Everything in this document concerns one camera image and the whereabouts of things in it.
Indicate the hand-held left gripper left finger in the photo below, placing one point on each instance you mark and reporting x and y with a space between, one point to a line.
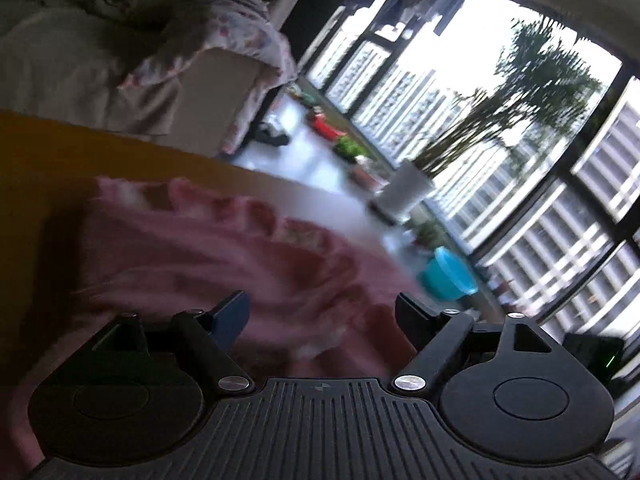
230 314

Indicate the pink knitted dress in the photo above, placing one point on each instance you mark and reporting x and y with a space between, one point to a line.
200 250

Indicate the beige cabinet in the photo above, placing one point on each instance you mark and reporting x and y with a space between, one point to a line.
215 95

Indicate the floral blanket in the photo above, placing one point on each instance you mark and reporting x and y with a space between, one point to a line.
235 25

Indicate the small potted plant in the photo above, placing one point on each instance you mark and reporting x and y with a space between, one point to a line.
429 234

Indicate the red plastic basin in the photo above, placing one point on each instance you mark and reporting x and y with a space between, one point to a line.
327 126

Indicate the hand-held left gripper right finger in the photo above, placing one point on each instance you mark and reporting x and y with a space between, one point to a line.
415 315

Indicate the pink plastic basin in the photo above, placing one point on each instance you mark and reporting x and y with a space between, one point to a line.
367 175

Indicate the crumpled grey cloth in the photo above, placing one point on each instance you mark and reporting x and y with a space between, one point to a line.
117 2

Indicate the black slipper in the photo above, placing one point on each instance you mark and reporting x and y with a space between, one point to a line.
272 132

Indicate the blue plastic basin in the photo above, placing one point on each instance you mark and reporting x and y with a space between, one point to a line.
445 277

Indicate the white covered sofa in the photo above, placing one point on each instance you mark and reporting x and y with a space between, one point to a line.
60 60

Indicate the tall plant in white pot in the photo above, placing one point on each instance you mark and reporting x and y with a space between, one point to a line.
405 190

